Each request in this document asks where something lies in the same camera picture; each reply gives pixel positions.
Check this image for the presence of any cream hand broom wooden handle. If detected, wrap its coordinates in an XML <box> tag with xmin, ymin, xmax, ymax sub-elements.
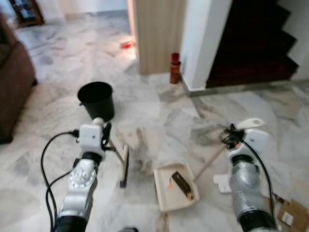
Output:
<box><xmin>92</xmin><ymin>117</ymin><xmax>130</xmax><ymax>189</ymax></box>

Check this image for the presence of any dark brown long box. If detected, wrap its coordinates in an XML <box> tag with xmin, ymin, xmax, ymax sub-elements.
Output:
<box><xmin>171</xmin><ymin>171</ymin><xmax>195</xmax><ymax>201</ymax></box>

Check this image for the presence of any cream dustpan wooden handle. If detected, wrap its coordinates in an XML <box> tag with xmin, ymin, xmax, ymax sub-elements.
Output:
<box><xmin>153</xmin><ymin>117</ymin><xmax>266</xmax><ymax>213</ymax></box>

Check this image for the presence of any black waste bin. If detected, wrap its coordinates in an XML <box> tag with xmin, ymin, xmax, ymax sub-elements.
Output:
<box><xmin>77</xmin><ymin>81</ymin><xmax>116</xmax><ymax>122</ymax></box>

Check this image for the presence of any small white box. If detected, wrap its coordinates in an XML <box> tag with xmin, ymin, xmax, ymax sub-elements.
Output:
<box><xmin>213</xmin><ymin>174</ymin><xmax>233</xmax><ymax>194</ymax></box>

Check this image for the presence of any red spray can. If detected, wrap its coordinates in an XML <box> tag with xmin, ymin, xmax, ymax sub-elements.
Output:
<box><xmin>169</xmin><ymin>53</ymin><xmax>182</xmax><ymax>85</ymax></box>

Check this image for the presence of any dark wooden staircase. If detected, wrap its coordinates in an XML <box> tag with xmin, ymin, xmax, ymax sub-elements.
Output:
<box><xmin>206</xmin><ymin>0</ymin><xmax>299</xmax><ymax>89</ymax></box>

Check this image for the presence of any brown cardboard with white label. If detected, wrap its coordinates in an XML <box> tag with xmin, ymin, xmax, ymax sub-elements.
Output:
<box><xmin>277</xmin><ymin>199</ymin><xmax>309</xmax><ymax>232</ymax></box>

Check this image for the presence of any brown sofa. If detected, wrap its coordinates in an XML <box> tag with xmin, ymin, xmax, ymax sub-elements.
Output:
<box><xmin>0</xmin><ymin>12</ymin><xmax>37</xmax><ymax>144</ymax></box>

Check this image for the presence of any light wood panel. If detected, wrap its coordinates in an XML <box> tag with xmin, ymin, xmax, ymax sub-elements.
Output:
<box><xmin>132</xmin><ymin>0</ymin><xmax>187</xmax><ymax>76</ymax></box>

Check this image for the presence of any dark wooden cabinet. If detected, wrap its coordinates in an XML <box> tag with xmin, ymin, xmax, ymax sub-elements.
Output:
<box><xmin>9</xmin><ymin>0</ymin><xmax>44</xmax><ymax>28</ymax></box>

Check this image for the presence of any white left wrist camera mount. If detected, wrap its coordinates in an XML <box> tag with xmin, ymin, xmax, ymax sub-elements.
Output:
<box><xmin>78</xmin><ymin>124</ymin><xmax>105</xmax><ymax>157</ymax></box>

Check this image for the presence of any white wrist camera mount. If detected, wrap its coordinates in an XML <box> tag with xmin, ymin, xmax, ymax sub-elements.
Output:
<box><xmin>243</xmin><ymin>128</ymin><xmax>270</xmax><ymax>156</ymax></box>
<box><xmin>78</xmin><ymin>124</ymin><xmax>105</xmax><ymax>157</ymax></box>

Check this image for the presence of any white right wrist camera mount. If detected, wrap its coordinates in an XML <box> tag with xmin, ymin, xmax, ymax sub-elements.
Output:
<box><xmin>243</xmin><ymin>128</ymin><xmax>270</xmax><ymax>156</ymax></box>

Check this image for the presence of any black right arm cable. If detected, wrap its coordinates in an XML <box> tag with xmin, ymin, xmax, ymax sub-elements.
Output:
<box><xmin>239</xmin><ymin>139</ymin><xmax>277</xmax><ymax>224</ymax></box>

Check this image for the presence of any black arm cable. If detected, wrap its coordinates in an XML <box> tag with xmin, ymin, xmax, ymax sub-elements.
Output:
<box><xmin>41</xmin><ymin>129</ymin><xmax>80</xmax><ymax>229</ymax></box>
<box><xmin>239</xmin><ymin>139</ymin><xmax>277</xmax><ymax>224</ymax></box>

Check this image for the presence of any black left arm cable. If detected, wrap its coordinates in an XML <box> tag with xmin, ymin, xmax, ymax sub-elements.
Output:
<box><xmin>41</xmin><ymin>129</ymin><xmax>80</xmax><ymax>229</ymax></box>

